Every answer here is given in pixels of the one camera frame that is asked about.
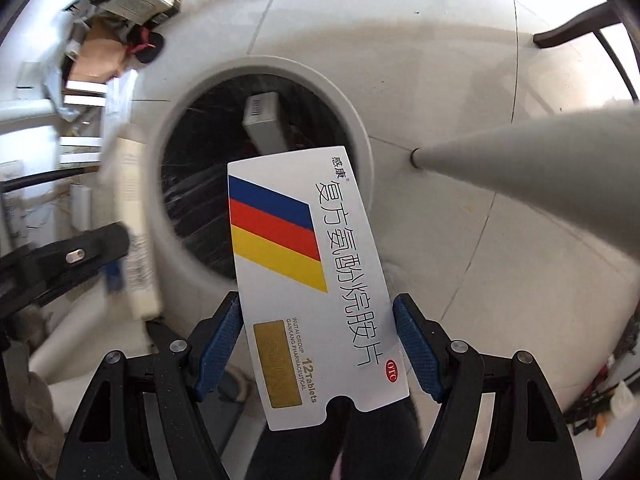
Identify black bin liner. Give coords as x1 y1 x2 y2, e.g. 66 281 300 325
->
161 76 354 281

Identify grey tapered table leg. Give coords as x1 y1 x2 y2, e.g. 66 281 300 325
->
410 107 640 281

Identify tangle of cables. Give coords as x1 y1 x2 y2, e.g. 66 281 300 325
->
565 355 637 437

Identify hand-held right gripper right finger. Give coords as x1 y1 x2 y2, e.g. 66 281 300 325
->
391 293 587 480

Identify black chair leg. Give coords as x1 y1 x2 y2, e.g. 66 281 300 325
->
532 2 640 102

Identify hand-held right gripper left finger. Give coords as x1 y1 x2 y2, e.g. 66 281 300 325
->
55 290 244 480

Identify white striped medicine box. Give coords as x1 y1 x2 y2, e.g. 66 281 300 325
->
227 145 412 432

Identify small white carton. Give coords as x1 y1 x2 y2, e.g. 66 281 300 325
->
241 91 292 154

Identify white metal bar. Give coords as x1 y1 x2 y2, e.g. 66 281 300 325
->
0 97 57 122

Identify brown cardboard box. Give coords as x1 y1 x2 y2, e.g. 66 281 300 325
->
67 25 137 85

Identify long white printed box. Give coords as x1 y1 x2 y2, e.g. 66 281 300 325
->
116 127 165 320

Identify white round trash bin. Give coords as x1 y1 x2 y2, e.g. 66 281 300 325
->
145 57 377 321

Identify black cable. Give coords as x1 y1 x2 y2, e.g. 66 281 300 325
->
0 167 104 194

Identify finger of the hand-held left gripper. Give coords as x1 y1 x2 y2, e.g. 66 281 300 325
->
0 222 132 313

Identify grey fuzzy cloth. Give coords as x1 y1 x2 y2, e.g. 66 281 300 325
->
17 307 68 463

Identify black red slippers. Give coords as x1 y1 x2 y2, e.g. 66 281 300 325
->
125 27 167 64

